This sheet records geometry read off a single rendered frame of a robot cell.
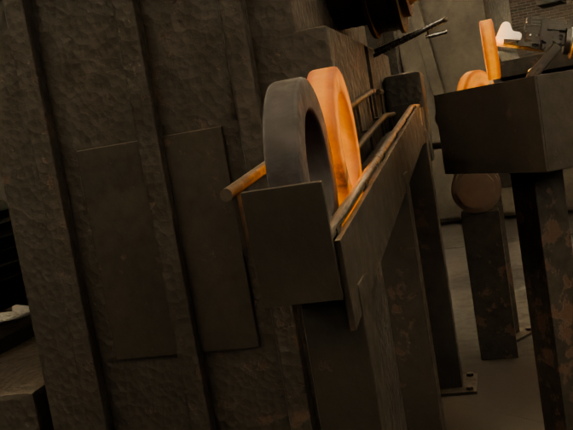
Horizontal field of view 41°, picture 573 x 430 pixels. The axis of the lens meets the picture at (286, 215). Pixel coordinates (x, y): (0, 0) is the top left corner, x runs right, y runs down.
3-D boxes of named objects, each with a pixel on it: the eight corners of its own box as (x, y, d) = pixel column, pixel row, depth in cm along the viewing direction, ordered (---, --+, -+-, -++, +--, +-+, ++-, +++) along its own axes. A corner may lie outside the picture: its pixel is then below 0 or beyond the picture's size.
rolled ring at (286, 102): (318, 72, 83) (288, 78, 83) (286, 82, 65) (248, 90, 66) (347, 237, 86) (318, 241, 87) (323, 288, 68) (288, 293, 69)
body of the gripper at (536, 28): (523, 19, 203) (570, 22, 200) (518, 51, 204) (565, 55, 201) (525, 15, 195) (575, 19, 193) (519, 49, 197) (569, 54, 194)
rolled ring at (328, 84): (369, 232, 99) (344, 235, 100) (354, 101, 104) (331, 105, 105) (343, 194, 82) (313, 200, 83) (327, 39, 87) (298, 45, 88)
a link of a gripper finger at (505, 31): (487, 20, 201) (523, 24, 199) (483, 43, 202) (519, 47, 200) (487, 20, 198) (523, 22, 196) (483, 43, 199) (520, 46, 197)
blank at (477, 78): (474, 136, 221) (483, 135, 219) (448, 95, 214) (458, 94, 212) (494, 101, 228) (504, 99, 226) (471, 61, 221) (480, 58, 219)
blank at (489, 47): (479, 22, 194) (493, 20, 193) (477, 20, 208) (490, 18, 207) (489, 83, 197) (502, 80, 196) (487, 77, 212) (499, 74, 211)
